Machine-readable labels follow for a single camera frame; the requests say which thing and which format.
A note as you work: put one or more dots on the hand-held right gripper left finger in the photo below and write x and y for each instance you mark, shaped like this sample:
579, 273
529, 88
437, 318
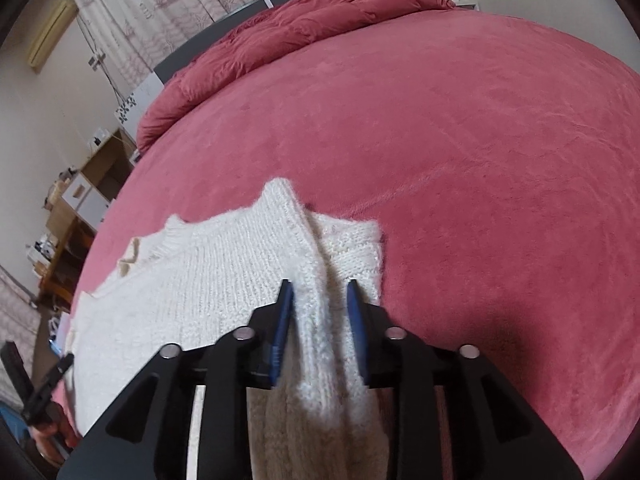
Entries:
282, 320

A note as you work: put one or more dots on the white wall outlet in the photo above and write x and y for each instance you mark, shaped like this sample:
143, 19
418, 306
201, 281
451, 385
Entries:
96, 60

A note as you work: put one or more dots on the red duvet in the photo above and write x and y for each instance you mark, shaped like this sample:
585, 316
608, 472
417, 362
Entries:
280, 35

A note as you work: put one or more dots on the printed curtain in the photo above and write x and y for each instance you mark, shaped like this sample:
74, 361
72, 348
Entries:
165, 5

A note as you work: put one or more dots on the white knitted sweater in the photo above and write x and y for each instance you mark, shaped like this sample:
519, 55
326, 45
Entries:
210, 280

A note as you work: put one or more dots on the white cabinet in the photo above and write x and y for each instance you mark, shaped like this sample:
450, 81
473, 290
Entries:
92, 205

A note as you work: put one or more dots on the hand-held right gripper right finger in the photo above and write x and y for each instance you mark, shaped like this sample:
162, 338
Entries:
357, 330

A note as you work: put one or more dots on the pink fleece blanket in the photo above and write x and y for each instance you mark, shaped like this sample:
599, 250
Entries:
475, 160

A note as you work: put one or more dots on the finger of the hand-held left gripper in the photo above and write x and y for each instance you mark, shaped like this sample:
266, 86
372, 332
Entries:
47, 387
15, 370

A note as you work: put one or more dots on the dark grey headboard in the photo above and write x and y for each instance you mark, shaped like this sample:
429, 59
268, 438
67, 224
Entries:
200, 42

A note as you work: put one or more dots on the person's left hand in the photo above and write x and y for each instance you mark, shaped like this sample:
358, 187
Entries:
57, 437

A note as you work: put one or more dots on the wooden desk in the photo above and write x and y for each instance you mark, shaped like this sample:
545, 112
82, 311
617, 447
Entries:
107, 170

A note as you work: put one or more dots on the cream air conditioner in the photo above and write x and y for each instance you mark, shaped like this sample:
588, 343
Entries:
50, 32

